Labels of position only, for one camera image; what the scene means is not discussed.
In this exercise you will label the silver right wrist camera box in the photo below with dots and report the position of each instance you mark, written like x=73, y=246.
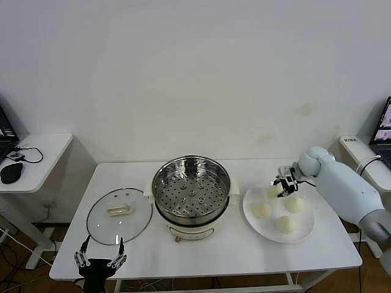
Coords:
x=285, y=172

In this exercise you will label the white steamed baozi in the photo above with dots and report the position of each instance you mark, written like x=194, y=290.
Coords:
x=270, y=193
x=286, y=225
x=262, y=209
x=294, y=204

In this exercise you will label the black computer mouse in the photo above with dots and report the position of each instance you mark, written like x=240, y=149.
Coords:
x=11, y=173

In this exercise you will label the stainless steel steamer basket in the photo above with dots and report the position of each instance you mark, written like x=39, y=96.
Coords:
x=157, y=186

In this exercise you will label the white wall socket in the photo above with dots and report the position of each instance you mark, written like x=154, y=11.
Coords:
x=49, y=204

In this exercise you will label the white rounded side table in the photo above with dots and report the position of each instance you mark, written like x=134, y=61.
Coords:
x=46, y=158

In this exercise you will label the laptop screen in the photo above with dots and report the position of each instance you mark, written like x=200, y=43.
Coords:
x=6, y=131

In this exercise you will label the white round plate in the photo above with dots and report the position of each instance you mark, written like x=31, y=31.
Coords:
x=305, y=219

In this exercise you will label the black laptop with pink screen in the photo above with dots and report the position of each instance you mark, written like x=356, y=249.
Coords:
x=383, y=128

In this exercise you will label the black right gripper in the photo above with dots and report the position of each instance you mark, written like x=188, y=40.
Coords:
x=291, y=184

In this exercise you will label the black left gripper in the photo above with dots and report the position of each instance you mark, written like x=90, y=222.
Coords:
x=94, y=268

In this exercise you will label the small black white usb hub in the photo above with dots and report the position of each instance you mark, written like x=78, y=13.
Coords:
x=13, y=156

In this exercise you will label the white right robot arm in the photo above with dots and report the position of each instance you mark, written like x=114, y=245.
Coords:
x=336, y=183

